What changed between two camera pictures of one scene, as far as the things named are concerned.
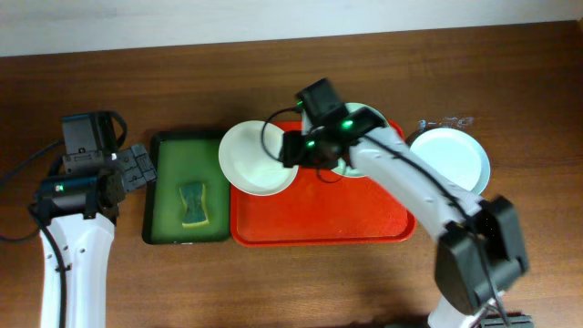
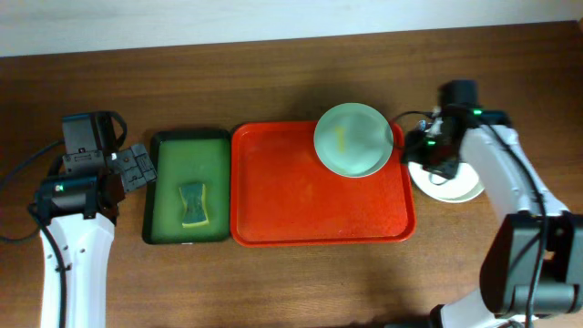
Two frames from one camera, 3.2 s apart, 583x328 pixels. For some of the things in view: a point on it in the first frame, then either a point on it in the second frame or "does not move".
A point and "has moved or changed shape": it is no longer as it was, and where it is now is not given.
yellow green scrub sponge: [195, 213] does not move
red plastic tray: [322, 208] does not move
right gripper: [289, 148] → [414, 152]
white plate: [250, 158] has moved or changed shape
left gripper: [120, 170] does not move
